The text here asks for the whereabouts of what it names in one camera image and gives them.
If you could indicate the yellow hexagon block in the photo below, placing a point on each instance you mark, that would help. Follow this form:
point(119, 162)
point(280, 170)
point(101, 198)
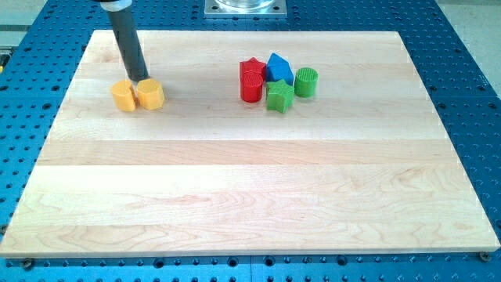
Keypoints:
point(150, 94)

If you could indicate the yellow heart block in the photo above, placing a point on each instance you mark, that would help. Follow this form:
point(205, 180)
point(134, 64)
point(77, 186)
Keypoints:
point(124, 95)

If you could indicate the green star block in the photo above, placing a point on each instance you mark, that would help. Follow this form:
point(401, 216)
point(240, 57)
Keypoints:
point(279, 96)

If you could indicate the red cylinder block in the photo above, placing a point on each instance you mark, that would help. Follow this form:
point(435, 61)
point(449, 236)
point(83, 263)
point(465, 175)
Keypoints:
point(251, 87)

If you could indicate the red star block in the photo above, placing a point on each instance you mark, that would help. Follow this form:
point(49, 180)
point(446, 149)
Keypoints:
point(253, 65)

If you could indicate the blue pentagon block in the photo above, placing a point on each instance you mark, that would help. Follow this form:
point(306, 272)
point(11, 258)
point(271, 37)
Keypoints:
point(277, 68)

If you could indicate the green cylinder block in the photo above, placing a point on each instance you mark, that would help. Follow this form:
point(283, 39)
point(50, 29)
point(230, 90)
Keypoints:
point(305, 82)

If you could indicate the light wooden board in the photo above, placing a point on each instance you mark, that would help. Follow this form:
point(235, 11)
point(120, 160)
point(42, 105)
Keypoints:
point(363, 166)

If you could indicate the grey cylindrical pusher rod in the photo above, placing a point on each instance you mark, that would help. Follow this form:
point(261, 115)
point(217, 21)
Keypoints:
point(123, 25)

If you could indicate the blue perforated table plate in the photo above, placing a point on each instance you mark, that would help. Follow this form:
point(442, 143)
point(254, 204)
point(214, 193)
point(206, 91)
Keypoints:
point(454, 45)

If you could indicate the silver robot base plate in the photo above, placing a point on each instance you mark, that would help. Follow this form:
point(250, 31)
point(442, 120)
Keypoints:
point(245, 7)

